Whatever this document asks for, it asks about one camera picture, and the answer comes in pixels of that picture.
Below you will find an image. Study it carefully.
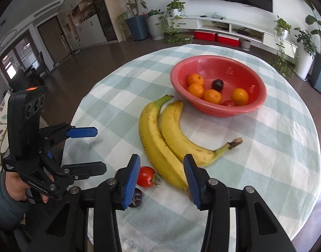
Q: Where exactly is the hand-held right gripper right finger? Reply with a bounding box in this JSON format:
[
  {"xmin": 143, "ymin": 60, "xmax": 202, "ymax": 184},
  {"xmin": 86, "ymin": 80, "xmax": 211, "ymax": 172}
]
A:
[{"xmin": 183, "ymin": 154, "xmax": 292, "ymax": 252}]

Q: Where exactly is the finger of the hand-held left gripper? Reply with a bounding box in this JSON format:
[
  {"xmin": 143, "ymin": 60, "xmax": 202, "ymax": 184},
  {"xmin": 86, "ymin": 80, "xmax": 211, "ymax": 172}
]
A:
[
  {"xmin": 62, "ymin": 161, "xmax": 107, "ymax": 180},
  {"xmin": 40, "ymin": 123, "xmax": 98, "ymax": 147}
]

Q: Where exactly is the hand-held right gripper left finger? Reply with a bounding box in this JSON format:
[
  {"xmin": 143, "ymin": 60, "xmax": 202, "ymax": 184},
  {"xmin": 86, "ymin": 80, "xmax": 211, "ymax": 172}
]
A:
[{"xmin": 42, "ymin": 154, "xmax": 141, "ymax": 252}]

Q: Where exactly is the dark purple plum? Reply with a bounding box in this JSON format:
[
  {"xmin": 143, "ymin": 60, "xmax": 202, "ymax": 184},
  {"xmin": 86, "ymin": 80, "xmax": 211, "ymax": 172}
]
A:
[{"xmin": 130, "ymin": 188, "xmax": 143, "ymax": 207}]

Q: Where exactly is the large red tomato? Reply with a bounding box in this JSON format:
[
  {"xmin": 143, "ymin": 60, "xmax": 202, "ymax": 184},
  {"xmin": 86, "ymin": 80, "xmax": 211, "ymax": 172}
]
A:
[{"xmin": 137, "ymin": 166, "xmax": 161, "ymax": 188}]

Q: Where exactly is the large yellow banana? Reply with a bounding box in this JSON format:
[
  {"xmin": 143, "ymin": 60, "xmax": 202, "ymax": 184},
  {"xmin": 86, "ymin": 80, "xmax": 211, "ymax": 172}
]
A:
[{"xmin": 139, "ymin": 94, "xmax": 188, "ymax": 191}]

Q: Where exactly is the long-stemmed yellow banana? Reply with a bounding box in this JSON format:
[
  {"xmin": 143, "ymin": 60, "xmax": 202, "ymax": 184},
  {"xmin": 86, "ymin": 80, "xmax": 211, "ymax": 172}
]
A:
[{"xmin": 160, "ymin": 100, "xmax": 243, "ymax": 167}]

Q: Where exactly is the orange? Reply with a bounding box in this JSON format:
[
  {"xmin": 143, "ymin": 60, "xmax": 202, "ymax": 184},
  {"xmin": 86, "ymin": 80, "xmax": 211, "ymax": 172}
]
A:
[
  {"xmin": 231, "ymin": 88, "xmax": 249, "ymax": 106},
  {"xmin": 187, "ymin": 83, "xmax": 205, "ymax": 99},
  {"xmin": 187, "ymin": 74, "xmax": 205, "ymax": 87},
  {"xmin": 204, "ymin": 89, "xmax": 222, "ymax": 105}
]

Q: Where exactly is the dark passion fruit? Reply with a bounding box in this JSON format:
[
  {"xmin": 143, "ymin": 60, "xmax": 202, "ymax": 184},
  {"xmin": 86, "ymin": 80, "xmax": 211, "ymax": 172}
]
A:
[{"xmin": 211, "ymin": 79, "xmax": 224, "ymax": 92}]

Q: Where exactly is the red plastic bowl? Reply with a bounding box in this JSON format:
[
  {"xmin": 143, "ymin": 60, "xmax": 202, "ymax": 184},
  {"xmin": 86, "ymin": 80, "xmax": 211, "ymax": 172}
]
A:
[{"xmin": 170, "ymin": 55, "xmax": 267, "ymax": 118}]

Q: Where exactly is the person's left forearm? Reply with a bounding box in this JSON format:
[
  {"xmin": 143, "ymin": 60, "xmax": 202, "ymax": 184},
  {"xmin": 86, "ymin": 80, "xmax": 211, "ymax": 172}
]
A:
[{"xmin": 0, "ymin": 173, "xmax": 30, "ymax": 231}]

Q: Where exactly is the person's left hand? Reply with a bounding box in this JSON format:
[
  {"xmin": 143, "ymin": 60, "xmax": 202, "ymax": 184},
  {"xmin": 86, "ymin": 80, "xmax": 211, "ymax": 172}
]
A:
[{"xmin": 4, "ymin": 173, "xmax": 49, "ymax": 205}]

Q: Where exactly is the white embroidered cloth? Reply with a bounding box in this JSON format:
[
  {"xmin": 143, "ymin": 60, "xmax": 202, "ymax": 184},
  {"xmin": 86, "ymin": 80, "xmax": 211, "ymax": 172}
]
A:
[{"xmin": 87, "ymin": 207, "xmax": 96, "ymax": 252}]

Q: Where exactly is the green white checked tablecloth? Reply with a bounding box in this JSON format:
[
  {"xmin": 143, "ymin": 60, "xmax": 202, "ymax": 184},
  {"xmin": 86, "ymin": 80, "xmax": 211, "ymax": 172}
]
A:
[{"xmin": 62, "ymin": 43, "xmax": 321, "ymax": 252}]

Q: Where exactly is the dark framed window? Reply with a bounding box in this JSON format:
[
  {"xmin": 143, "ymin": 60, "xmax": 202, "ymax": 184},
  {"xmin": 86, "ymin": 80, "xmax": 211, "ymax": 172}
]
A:
[{"xmin": 0, "ymin": 30, "xmax": 54, "ymax": 83}]

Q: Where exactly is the brown entrance door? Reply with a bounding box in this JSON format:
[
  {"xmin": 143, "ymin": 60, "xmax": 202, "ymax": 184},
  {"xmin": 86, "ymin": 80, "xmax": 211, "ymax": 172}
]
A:
[{"xmin": 37, "ymin": 16, "xmax": 72, "ymax": 55}]

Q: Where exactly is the leafy tree in blue pot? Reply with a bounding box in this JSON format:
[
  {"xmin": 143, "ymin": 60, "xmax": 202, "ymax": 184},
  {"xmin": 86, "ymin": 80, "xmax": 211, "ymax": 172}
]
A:
[{"xmin": 109, "ymin": 0, "xmax": 150, "ymax": 41}]

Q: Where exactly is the plant in white ribbed pot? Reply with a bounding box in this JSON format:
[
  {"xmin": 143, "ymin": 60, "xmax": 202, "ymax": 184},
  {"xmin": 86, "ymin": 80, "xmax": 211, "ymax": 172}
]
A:
[{"xmin": 146, "ymin": 10, "xmax": 165, "ymax": 40}]

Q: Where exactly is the red storage box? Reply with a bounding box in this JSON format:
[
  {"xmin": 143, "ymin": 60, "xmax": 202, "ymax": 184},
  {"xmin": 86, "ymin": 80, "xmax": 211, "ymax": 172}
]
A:
[
  {"xmin": 217, "ymin": 34, "xmax": 240, "ymax": 47},
  {"xmin": 194, "ymin": 31, "xmax": 218, "ymax": 42}
]

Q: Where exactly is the trailing green pothos plant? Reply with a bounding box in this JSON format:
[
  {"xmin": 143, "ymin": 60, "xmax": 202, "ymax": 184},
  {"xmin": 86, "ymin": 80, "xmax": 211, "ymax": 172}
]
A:
[
  {"xmin": 160, "ymin": 0, "xmax": 192, "ymax": 45},
  {"xmin": 269, "ymin": 16, "xmax": 297, "ymax": 79}
]

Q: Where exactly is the bushy plant in white pot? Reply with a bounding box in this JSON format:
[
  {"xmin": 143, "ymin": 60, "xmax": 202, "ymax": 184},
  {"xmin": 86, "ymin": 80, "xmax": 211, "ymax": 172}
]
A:
[{"xmin": 294, "ymin": 28, "xmax": 317, "ymax": 80}]

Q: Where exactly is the white TV cabinet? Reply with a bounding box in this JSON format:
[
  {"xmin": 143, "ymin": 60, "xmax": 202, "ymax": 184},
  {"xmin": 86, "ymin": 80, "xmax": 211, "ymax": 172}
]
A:
[{"xmin": 176, "ymin": 14, "xmax": 299, "ymax": 58}]

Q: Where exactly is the white wall cabinet unit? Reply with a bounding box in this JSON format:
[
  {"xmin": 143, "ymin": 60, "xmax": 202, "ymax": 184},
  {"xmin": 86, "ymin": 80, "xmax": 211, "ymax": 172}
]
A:
[{"xmin": 58, "ymin": 0, "xmax": 108, "ymax": 53}]

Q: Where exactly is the dark wall panel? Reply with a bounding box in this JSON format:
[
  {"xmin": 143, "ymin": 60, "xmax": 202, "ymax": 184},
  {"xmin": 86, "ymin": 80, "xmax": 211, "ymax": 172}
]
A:
[{"xmin": 87, "ymin": 0, "xmax": 117, "ymax": 42}]

